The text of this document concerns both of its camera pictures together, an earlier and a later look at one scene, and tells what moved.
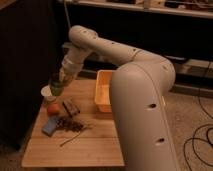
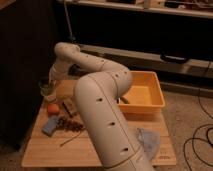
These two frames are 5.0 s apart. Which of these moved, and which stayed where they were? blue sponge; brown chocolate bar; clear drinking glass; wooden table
Moved: clear drinking glass
Stayed: wooden table; brown chocolate bar; blue sponge
